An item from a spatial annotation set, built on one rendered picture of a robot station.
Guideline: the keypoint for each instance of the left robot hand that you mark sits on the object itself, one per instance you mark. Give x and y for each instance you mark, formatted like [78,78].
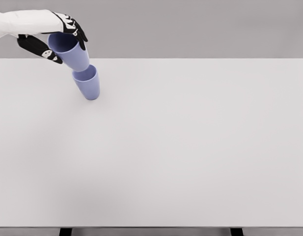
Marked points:
[40,22]

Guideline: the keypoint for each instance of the blue plastic cup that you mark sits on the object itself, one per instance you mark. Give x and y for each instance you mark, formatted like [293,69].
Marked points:
[88,84]
[72,56]

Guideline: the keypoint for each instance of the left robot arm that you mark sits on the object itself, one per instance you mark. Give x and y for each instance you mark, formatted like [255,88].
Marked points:
[2,23]

